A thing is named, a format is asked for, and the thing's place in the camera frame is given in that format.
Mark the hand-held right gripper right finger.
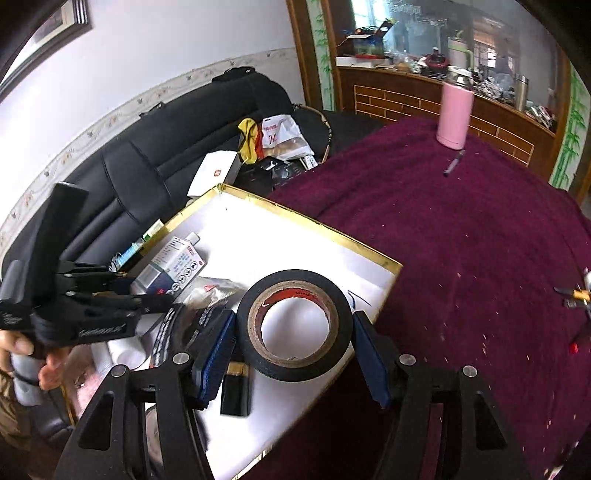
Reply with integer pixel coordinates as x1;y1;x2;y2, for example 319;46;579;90
352;310;532;480

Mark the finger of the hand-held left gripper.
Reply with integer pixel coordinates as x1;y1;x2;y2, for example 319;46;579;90
111;293;177;325
61;261;139;297

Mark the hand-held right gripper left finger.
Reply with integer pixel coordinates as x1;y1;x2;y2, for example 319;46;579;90
53;308;237;480

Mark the small white blue carton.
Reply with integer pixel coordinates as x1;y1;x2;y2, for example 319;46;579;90
130;234;207;297

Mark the black sachet pouch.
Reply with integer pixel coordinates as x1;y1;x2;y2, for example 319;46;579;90
150;276;247;370

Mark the black tape roll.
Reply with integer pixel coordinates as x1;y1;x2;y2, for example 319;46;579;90
235;270;355;385

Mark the white gold-rimmed box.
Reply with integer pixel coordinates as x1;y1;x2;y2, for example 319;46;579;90
60;183;403;480

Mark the person's left forearm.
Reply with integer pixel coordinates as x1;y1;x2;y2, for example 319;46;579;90
0;369;35;446

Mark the person's left hand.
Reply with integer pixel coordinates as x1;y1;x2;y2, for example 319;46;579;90
0;320;66;391

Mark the small black gold box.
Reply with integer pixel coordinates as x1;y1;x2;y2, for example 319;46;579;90
220;360;253;417

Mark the green white slim carton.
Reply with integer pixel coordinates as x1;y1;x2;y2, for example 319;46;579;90
110;220;166;273

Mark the pink packet with label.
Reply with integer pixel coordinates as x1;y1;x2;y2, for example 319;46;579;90
68;346;112;408

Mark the grey tape roll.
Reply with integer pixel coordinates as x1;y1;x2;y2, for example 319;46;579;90
144;405;163;467

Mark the white flat box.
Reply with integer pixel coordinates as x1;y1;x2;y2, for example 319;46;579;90
187;151;242;200

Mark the purple velvet tablecloth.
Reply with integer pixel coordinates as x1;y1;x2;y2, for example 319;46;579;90
245;115;591;480

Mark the black leather sofa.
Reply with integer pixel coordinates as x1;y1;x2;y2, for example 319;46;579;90
0;67;296;287

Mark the yellow cloth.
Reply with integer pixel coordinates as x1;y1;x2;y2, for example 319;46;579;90
237;117;260;163

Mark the grey pen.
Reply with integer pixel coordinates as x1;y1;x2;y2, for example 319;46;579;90
443;150;466;178

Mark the white snack bag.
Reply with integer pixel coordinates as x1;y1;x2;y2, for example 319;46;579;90
261;114;315;161

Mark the pink bottle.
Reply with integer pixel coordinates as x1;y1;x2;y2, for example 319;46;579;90
436;78;475;151

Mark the wooden brick-pattern counter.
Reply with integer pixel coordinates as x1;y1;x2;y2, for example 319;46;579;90
335;62;557;169

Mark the red black pot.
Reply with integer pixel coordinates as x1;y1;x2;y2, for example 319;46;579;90
424;52;451;75

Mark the steel thermos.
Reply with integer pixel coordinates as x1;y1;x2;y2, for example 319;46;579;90
512;74;530;112

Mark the small glass fish tank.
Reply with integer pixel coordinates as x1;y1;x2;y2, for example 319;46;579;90
352;34;387;57

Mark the white tumbler with green lid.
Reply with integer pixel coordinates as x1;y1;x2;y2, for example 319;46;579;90
447;34;474;71

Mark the framed wall picture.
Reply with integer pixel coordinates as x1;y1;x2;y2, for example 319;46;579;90
0;0;93;89

